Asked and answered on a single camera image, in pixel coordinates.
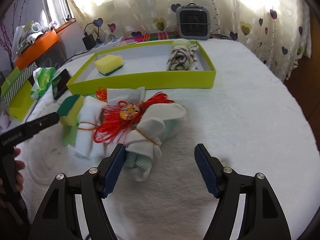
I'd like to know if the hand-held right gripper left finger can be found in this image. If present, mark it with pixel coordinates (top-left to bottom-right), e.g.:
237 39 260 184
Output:
29 143 128 240

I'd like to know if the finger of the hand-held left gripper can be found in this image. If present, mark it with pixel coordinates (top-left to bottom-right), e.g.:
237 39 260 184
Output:
24 112 60 137

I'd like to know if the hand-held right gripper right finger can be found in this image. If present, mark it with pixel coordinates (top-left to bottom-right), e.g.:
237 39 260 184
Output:
194 143 292 240

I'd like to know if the yellow sponge with green pad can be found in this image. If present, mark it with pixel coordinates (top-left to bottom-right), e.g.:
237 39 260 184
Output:
94 55 124 77
58 95 86 127

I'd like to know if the white sock bundle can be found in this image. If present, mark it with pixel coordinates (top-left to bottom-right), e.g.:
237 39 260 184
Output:
124 102 187 183
67 96 108 159

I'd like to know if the red tassel doll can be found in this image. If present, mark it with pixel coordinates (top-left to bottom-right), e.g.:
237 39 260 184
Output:
93 92 176 145

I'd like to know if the orange tassel ornament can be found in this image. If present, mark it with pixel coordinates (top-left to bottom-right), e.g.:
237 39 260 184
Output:
95 86 109 102

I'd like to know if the white tissue piece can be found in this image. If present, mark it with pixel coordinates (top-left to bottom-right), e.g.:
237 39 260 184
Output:
106 87 146 106

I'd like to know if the lime green cardboard box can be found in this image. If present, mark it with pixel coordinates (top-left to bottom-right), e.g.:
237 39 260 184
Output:
66 40 217 97

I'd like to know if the person's left hand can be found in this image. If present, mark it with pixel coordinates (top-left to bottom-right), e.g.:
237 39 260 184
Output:
14 147 26 188

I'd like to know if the light green cloth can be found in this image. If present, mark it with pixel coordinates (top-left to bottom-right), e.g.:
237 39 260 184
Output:
61 126 78 147

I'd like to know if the lime green box lid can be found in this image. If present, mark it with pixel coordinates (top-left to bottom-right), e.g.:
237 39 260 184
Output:
7 82 36 119

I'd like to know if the green plastic packet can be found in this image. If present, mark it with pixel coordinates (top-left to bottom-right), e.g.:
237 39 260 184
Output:
30 67 56 99

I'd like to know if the black smartphone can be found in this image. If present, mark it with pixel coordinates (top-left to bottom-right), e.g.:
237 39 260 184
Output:
53 68 72 101

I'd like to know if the white plastic bag pile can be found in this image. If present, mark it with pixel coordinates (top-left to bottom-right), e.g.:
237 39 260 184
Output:
16 22 54 54

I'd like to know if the black power adapter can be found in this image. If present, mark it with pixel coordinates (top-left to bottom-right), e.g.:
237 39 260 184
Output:
82 34 97 51

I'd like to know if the white power strip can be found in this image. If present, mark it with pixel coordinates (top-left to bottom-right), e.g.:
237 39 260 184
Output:
96 36 125 49

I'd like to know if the striped rolled cloth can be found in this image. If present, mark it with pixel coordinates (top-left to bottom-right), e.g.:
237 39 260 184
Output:
166 45 200 72

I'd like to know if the window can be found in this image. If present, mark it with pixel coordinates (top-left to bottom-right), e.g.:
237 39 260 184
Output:
42 0 76 23

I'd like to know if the wooden wardrobe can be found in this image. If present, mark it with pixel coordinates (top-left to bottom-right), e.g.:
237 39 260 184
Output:
285 55 320 130

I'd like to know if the light green rolled towel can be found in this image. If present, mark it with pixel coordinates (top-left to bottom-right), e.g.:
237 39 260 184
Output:
171 39 191 50

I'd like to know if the grey portable heater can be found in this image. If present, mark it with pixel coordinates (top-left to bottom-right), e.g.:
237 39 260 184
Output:
176 3 210 41

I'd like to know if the white curtain with hearts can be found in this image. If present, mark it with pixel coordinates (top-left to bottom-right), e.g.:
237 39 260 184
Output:
60 0 313 80

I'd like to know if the black adapter cable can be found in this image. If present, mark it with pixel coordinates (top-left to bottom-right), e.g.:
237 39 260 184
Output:
62 22 104 64

